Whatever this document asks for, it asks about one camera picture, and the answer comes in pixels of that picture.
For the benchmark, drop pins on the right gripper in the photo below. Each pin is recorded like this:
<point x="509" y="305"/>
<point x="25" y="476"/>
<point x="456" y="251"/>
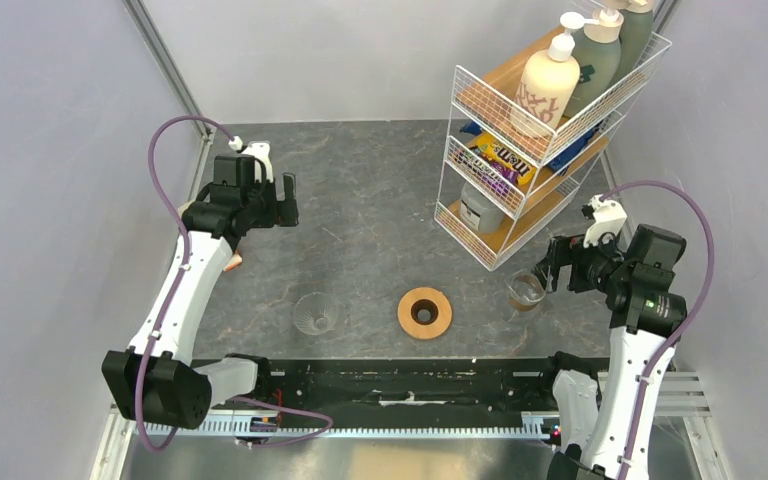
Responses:
<point x="561" y="251"/>

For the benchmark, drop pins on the white cable duct strip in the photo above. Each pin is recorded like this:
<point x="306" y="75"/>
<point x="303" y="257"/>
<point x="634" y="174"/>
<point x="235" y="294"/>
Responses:
<point x="254" y="424"/>

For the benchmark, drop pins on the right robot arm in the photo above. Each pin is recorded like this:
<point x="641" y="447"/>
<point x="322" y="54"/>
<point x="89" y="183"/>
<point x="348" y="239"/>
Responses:
<point x="605" y="428"/>

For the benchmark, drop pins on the brown paper coffee filters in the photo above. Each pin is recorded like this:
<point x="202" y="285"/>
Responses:
<point x="234" y="261"/>

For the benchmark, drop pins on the green pump bottle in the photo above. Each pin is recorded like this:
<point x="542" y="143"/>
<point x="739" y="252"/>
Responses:
<point x="634" y="34"/>
<point x="598" y="52"/>

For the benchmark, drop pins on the glass cup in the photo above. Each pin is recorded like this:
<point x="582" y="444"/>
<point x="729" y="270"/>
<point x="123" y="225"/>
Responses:
<point x="525" y="291"/>

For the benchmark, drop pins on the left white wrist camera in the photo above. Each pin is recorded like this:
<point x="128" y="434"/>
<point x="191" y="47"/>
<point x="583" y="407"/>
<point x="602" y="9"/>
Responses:
<point x="260" y="151"/>

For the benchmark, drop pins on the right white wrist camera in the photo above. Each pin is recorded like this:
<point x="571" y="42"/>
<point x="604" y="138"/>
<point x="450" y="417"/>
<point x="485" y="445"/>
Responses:
<point x="608" y="219"/>

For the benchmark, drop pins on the yellow m&m candy bag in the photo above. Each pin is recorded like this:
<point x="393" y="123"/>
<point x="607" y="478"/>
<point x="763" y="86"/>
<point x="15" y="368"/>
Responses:
<point x="512" y="167"/>

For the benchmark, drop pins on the white wire shelf rack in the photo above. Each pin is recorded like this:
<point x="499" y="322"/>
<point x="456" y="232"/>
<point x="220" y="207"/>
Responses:
<point x="562" y="159"/>

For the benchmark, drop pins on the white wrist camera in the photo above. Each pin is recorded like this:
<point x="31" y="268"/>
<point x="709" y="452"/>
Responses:
<point x="260" y="151"/>
<point x="608" y="219"/>

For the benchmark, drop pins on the cream pump lotion bottle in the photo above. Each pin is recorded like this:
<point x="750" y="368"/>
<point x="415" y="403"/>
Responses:
<point x="546" y="85"/>

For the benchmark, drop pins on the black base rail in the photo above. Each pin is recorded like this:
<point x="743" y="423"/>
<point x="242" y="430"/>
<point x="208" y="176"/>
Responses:
<point x="421" y="392"/>

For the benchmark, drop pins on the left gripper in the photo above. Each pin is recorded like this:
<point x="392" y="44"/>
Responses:
<point x="284" y="212"/>

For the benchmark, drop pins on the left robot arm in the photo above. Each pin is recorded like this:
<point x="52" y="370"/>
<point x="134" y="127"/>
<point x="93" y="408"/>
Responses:
<point x="153" y="379"/>

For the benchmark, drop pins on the aluminium frame post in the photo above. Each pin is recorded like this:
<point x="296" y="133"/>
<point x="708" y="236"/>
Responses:
<point x="151" y="35"/>

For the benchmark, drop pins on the clear glass dripper cone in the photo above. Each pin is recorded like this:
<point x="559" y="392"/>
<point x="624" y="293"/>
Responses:
<point x="317" y="313"/>

